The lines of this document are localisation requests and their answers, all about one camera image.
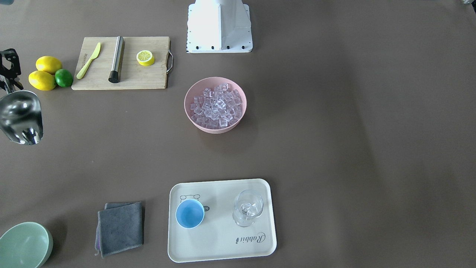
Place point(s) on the blue cup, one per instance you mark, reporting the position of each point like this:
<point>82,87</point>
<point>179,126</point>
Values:
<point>190,214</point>

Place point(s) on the pink bowl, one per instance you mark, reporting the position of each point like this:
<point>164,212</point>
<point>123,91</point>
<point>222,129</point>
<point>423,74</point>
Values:
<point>197,88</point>

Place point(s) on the upper whole lemon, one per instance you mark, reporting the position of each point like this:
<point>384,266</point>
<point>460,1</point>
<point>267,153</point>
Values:
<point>48,64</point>

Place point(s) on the green lime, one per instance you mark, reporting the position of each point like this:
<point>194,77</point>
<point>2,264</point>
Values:
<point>63,78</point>

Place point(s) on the yellow plastic knife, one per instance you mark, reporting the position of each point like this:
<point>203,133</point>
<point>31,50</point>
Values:
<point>93,56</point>

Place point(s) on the green bowl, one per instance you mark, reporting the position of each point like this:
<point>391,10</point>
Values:
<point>26,245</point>

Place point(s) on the bamboo cutting board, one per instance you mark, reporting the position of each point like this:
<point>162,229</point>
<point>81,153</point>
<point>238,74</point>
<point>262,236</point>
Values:
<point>132,75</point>

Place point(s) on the half lemon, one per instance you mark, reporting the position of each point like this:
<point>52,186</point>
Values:
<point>145,58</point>

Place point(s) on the grey folded cloth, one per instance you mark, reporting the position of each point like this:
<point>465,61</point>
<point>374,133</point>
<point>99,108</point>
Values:
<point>119,228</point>

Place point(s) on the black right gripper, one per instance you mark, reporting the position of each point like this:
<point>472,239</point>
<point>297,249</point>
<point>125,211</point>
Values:
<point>10,63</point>

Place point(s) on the steel ice scoop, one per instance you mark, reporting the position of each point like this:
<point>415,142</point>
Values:
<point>20,115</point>

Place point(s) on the steel muddler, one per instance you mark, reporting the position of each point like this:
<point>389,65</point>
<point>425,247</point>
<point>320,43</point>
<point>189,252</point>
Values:
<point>114,74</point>

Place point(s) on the clear wine glass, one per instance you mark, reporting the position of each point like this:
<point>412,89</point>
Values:
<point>248,205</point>

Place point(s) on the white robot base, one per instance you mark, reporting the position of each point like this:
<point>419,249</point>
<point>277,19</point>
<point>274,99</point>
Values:
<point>219,26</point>

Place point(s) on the pile of clear ice cubes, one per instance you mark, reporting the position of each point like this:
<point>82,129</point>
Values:
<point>217,107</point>

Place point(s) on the cream serving tray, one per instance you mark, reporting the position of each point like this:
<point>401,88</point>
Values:
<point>218,236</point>

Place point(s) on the lower whole lemon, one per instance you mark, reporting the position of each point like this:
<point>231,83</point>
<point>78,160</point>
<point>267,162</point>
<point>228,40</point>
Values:
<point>42,80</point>

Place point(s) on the whole lemon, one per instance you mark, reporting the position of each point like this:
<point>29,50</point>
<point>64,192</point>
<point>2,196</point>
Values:
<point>42,80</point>
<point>48,64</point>

